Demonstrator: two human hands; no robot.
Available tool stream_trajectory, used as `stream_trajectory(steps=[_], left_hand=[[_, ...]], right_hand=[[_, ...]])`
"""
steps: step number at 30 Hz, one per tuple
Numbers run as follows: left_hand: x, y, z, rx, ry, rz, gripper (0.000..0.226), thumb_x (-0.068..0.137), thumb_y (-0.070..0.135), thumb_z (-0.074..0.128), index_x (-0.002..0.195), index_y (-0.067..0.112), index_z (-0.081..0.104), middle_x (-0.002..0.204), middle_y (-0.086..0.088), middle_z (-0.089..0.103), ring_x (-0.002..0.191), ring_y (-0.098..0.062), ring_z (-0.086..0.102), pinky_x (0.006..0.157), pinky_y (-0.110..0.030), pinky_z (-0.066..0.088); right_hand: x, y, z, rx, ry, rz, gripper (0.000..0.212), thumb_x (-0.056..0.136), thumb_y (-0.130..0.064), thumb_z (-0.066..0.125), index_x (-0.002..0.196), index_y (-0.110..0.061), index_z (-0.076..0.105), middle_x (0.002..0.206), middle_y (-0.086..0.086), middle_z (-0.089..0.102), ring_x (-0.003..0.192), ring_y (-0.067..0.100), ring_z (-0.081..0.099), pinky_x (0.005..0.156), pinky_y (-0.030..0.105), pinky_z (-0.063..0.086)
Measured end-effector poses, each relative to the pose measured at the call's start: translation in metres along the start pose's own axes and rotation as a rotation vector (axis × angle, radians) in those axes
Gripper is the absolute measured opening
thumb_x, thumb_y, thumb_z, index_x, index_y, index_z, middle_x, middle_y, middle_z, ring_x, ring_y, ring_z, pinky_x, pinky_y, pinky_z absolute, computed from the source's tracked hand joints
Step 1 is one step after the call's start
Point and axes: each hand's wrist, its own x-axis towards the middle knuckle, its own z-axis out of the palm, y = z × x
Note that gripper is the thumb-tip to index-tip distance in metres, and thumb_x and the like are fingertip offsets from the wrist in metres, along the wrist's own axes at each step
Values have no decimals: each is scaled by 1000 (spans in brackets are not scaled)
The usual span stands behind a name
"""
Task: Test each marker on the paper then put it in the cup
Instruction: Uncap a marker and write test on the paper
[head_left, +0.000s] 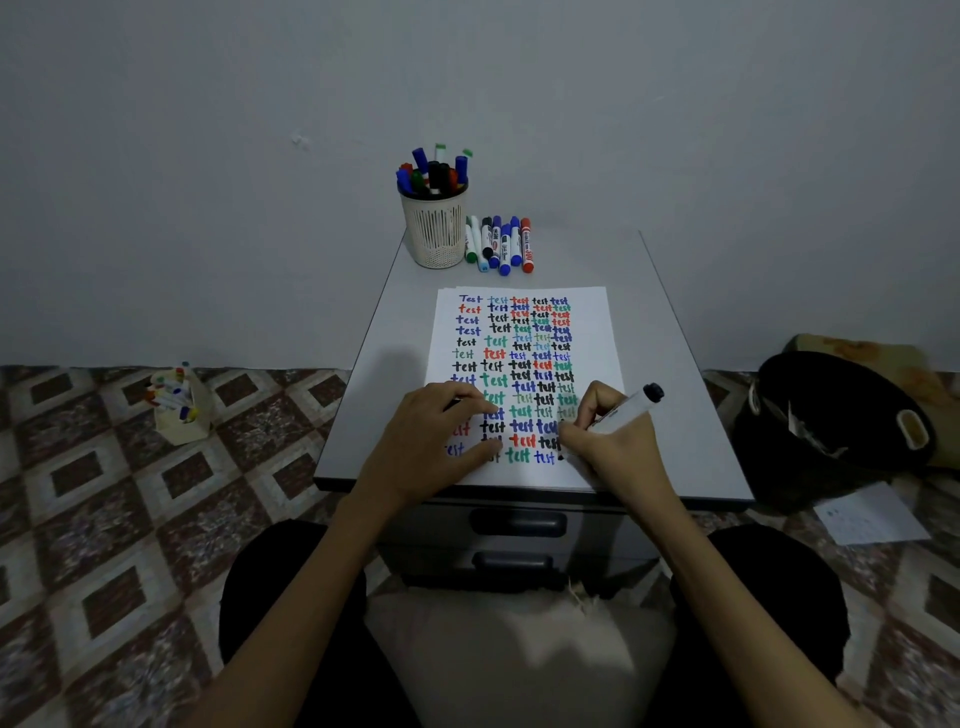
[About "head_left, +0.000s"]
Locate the person's right hand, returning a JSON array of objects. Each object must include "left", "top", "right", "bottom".
[{"left": 558, "top": 380, "right": 680, "bottom": 511}]

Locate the person's left hand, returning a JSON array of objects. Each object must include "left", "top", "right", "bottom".
[{"left": 352, "top": 380, "right": 505, "bottom": 519}]

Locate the black capped script label marker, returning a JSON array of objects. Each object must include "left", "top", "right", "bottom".
[{"left": 588, "top": 382, "right": 666, "bottom": 436}]

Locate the white paper with colored writing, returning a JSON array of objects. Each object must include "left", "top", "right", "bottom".
[{"left": 423, "top": 285, "right": 628, "bottom": 494}]

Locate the row of colored markers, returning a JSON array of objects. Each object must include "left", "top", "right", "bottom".
[{"left": 463, "top": 215, "right": 535, "bottom": 277}]

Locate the person's right forearm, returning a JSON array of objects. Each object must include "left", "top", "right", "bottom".
[{"left": 637, "top": 483, "right": 871, "bottom": 728}]

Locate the person's left forearm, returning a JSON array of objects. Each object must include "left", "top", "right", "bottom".
[{"left": 179, "top": 487, "right": 395, "bottom": 728}]

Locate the person's left leg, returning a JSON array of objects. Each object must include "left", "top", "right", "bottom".
[{"left": 218, "top": 519, "right": 399, "bottom": 728}]

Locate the person's leg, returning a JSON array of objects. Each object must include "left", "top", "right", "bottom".
[
  {"left": 667, "top": 522, "right": 851, "bottom": 728},
  {"left": 218, "top": 519, "right": 399, "bottom": 728}
]

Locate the person's right leg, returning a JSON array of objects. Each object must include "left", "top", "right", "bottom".
[{"left": 667, "top": 522, "right": 851, "bottom": 728}]

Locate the grey drawer cabinet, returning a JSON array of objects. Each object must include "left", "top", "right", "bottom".
[{"left": 314, "top": 228, "right": 755, "bottom": 598}]

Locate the black plastic bucket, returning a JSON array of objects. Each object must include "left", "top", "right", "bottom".
[{"left": 731, "top": 350, "right": 937, "bottom": 515}]

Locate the beige fuzzy cloth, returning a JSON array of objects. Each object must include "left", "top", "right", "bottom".
[{"left": 363, "top": 584, "right": 676, "bottom": 728}]

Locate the beige mesh cup black rim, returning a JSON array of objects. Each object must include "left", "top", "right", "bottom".
[{"left": 397, "top": 183, "right": 470, "bottom": 270}]

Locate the small cream box of pens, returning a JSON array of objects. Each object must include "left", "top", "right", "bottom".
[{"left": 146, "top": 362, "right": 215, "bottom": 447}]

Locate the white sheet with faint marks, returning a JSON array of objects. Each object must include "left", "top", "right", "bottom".
[{"left": 813, "top": 481, "right": 933, "bottom": 547}]

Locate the yellow floral cushion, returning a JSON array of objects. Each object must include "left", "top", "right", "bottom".
[{"left": 783, "top": 333, "right": 960, "bottom": 470}]

